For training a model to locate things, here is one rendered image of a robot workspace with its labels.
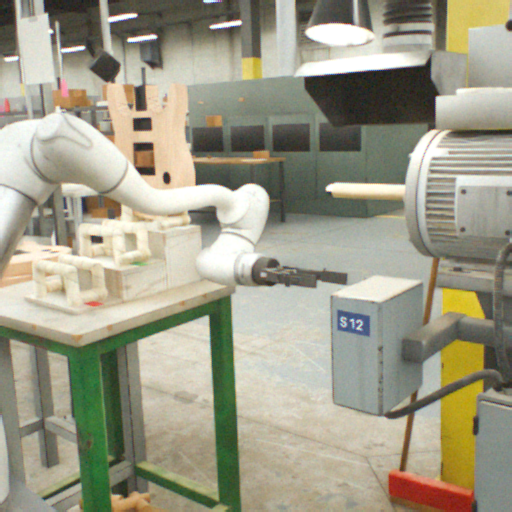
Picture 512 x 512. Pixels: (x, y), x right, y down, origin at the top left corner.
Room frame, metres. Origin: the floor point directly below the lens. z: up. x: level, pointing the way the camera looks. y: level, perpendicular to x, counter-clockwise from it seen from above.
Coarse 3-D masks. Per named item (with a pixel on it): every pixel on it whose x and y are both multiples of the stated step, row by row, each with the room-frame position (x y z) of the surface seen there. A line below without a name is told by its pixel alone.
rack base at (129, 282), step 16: (96, 256) 2.00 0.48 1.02; (112, 256) 1.99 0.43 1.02; (80, 272) 1.92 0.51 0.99; (112, 272) 1.81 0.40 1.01; (128, 272) 1.80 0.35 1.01; (144, 272) 1.84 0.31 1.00; (160, 272) 1.88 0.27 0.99; (80, 288) 1.92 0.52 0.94; (112, 288) 1.81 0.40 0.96; (128, 288) 1.80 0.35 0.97; (144, 288) 1.84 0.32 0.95; (160, 288) 1.88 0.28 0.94
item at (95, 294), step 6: (96, 288) 1.77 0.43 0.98; (102, 288) 1.77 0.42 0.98; (78, 294) 1.72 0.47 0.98; (84, 294) 1.73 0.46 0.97; (90, 294) 1.74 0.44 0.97; (96, 294) 1.75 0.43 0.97; (102, 294) 1.76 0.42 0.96; (72, 300) 1.71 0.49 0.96; (78, 300) 1.71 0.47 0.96; (84, 300) 1.72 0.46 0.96; (90, 300) 1.74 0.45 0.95
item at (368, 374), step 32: (352, 288) 1.11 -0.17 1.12; (384, 288) 1.10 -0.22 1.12; (416, 288) 1.12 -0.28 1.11; (352, 320) 1.05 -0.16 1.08; (384, 320) 1.03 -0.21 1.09; (416, 320) 1.12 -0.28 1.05; (352, 352) 1.05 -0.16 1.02; (384, 352) 1.03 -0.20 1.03; (352, 384) 1.05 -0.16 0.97; (384, 384) 1.03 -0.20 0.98; (416, 384) 1.12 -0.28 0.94; (384, 416) 1.13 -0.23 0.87
